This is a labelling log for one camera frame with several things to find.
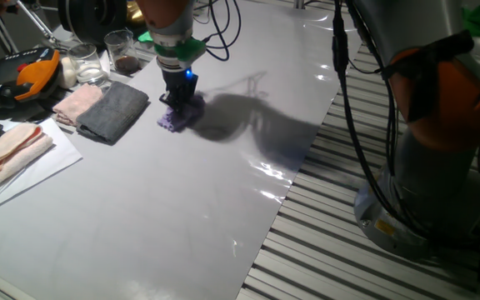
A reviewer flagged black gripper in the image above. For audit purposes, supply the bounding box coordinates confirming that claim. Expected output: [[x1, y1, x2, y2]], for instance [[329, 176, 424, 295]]
[[158, 66, 200, 115]]

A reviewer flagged purple fluffy cloth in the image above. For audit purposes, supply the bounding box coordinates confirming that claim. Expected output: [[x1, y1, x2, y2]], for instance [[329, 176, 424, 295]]
[[157, 93, 206, 133]]

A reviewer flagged pink fluffy cloth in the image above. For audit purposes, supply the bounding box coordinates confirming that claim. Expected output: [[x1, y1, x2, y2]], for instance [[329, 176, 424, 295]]
[[52, 82, 104, 128]]

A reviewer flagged dark grey towel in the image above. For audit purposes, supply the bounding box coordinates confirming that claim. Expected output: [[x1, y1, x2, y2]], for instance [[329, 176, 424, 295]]
[[75, 81, 150, 146]]

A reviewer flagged clear glass with brown powder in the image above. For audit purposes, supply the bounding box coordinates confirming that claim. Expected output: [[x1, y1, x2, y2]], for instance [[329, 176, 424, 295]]
[[103, 29, 143, 77]]

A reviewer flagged gold shiny figure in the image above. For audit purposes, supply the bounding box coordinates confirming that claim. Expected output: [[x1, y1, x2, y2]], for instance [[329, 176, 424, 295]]
[[125, 0, 146, 27]]

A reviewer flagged clear glass with water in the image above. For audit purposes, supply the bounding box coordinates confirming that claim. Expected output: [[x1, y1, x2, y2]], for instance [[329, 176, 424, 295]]
[[67, 42, 108, 88]]

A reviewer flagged grey glossy table sheet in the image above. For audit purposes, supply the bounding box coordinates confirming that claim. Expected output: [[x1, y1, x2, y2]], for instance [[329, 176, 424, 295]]
[[0, 0, 368, 300]]

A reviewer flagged white egg-shaped object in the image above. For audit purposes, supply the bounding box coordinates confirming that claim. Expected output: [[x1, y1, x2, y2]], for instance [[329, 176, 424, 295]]
[[58, 57, 78, 90]]

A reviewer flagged black round device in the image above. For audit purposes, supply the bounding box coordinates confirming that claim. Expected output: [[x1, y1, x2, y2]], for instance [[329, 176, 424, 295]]
[[57, 0, 128, 46]]

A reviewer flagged white paper sheet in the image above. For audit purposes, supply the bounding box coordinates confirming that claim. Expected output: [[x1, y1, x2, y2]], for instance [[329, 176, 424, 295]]
[[0, 117, 84, 218]]

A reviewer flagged black and orange teach pendant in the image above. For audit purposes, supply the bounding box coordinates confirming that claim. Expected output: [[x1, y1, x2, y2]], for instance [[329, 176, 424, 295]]
[[0, 46, 63, 112]]

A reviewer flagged cream folded towel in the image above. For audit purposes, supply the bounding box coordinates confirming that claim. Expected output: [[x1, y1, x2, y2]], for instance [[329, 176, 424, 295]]
[[0, 122, 54, 187]]

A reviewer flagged green gripper mount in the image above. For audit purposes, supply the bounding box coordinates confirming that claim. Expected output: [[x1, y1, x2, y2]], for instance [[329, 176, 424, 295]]
[[152, 36, 208, 67]]

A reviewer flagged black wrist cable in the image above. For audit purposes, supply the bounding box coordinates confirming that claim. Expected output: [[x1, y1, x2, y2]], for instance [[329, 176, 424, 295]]
[[192, 0, 243, 63]]

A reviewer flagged black cable with connector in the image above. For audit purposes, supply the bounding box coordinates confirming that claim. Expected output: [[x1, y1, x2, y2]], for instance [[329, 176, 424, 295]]
[[331, 0, 408, 218]]

